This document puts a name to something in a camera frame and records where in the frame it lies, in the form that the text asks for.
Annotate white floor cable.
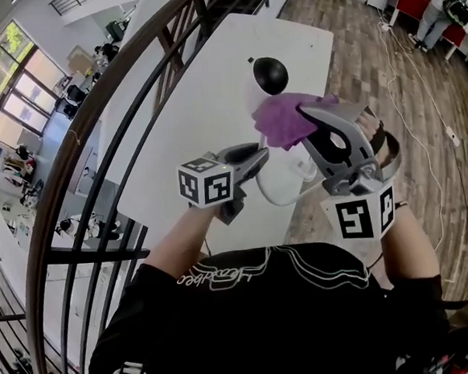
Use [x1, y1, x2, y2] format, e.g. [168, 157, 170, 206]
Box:
[377, 7, 468, 255]

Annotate person's right forearm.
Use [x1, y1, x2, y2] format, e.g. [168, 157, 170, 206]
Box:
[376, 198, 443, 290]

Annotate person's left forearm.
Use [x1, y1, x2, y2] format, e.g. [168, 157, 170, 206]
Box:
[140, 202, 226, 289]

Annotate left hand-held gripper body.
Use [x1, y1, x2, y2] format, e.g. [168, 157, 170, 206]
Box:
[175, 149, 259, 231]

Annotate black metal railing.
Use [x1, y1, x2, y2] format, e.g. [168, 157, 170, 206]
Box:
[0, 0, 330, 374]

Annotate white power strip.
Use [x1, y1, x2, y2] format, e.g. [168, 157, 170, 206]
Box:
[443, 123, 461, 149]

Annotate glass entrance doors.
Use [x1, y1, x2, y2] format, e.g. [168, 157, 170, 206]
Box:
[0, 17, 72, 142]

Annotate person's right hand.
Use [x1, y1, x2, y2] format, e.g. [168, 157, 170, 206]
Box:
[355, 106, 392, 166]

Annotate white table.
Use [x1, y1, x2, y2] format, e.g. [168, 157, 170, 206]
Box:
[99, 4, 352, 269]

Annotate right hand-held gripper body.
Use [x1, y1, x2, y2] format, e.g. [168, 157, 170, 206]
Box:
[314, 129, 409, 245]

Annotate white camera with black dome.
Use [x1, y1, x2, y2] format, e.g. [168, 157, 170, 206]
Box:
[240, 55, 293, 120]

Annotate person's black printed t-shirt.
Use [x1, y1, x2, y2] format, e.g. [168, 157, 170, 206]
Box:
[78, 232, 455, 374]

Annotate cardboard box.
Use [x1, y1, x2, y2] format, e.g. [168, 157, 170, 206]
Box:
[64, 43, 98, 77]

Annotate purple cloth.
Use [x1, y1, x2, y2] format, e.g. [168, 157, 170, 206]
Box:
[249, 88, 344, 155]

